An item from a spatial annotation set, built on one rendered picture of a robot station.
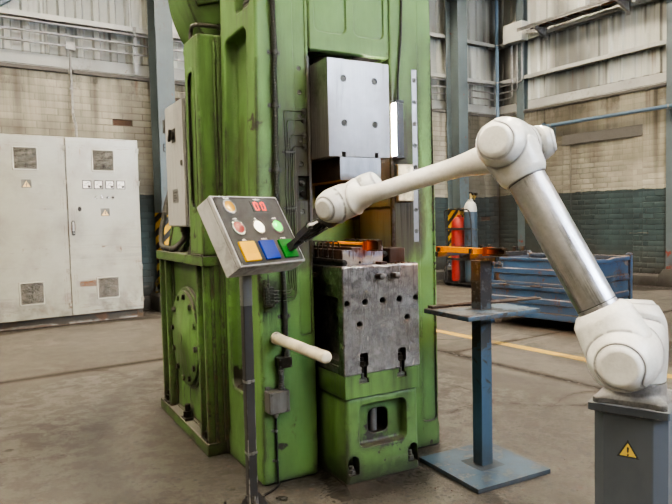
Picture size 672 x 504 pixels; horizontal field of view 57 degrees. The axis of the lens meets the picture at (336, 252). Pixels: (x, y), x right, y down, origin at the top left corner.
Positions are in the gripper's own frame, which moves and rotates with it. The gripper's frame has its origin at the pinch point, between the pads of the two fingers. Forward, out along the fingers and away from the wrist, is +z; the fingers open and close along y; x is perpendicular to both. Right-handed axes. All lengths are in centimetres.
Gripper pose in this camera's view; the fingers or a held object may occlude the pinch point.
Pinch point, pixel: (295, 243)
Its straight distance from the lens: 226.0
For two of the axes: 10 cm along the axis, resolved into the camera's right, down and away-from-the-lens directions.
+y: 5.9, -0.6, 8.1
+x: -4.3, -8.7, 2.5
